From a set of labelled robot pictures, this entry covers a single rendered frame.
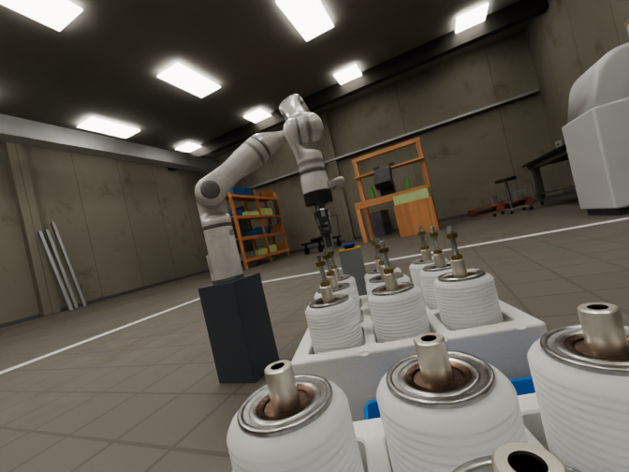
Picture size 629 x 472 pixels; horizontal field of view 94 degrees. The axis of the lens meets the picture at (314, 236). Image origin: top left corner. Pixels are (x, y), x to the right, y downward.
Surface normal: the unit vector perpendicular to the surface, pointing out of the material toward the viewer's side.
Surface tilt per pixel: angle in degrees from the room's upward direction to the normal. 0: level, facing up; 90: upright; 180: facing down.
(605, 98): 90
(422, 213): 90
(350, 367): 90
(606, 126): 90
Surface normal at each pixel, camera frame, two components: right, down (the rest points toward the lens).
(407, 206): -0.42, 0.09
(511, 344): -0.14, 0.03
